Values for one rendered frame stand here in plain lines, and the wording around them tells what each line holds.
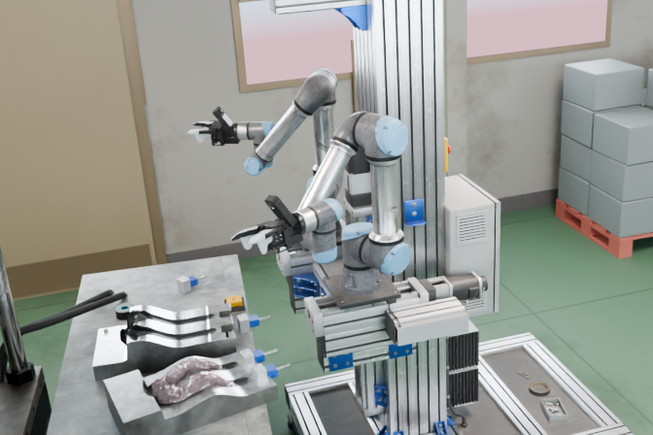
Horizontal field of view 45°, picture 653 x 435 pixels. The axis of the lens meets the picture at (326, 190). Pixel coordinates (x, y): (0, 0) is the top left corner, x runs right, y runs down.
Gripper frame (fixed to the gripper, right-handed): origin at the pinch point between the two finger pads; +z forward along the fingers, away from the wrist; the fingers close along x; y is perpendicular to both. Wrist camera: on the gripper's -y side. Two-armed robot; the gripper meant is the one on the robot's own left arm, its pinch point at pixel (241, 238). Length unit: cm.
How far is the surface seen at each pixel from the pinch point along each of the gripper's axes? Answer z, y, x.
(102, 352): 19, 49, 77
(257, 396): -6, 60, 19
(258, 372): -11, 55, 23
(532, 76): -358, 24, 158
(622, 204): -326, 100, 75
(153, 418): 27, 54, 26
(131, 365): 14, 53, 65
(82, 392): 32, 57, 69
